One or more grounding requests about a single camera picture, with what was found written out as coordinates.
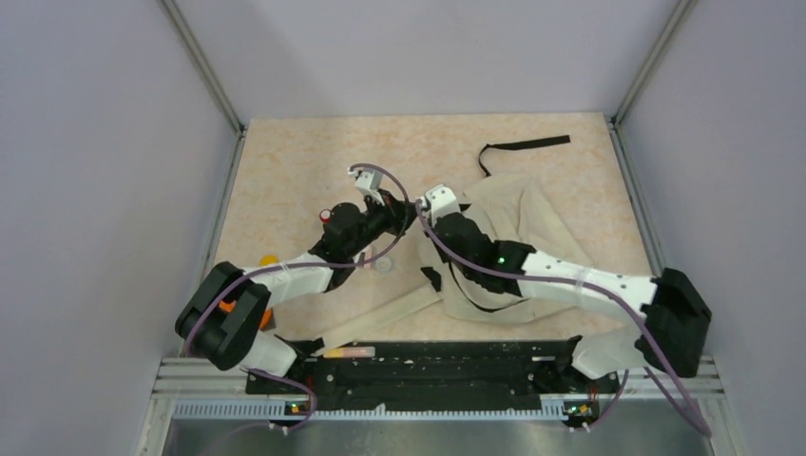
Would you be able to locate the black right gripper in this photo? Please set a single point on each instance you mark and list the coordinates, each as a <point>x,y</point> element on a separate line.
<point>438,247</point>

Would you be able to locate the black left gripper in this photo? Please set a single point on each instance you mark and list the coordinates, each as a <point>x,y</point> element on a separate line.
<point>398,214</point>

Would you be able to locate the cream canvas backpack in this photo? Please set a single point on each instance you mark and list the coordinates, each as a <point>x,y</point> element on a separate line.
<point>501,253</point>

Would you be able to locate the yellow pink highlighter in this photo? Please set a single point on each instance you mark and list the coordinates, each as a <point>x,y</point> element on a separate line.
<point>354,352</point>

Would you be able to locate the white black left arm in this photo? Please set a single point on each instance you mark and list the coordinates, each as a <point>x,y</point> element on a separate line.
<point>221,321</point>

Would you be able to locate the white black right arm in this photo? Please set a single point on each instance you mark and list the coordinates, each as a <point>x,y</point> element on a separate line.
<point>666,321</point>

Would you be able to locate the small round clear cap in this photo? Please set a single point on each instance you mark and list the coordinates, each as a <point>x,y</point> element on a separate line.
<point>384,265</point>

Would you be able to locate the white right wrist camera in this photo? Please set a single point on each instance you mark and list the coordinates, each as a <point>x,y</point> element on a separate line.
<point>438,202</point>

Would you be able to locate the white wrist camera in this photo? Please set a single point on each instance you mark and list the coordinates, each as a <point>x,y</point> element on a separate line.
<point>438,202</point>
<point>367,183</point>

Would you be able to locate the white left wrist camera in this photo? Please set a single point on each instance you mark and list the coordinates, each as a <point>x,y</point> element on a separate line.
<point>367,183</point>

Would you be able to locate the aluminium frame rail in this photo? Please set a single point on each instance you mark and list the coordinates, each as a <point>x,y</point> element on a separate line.
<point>196,55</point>

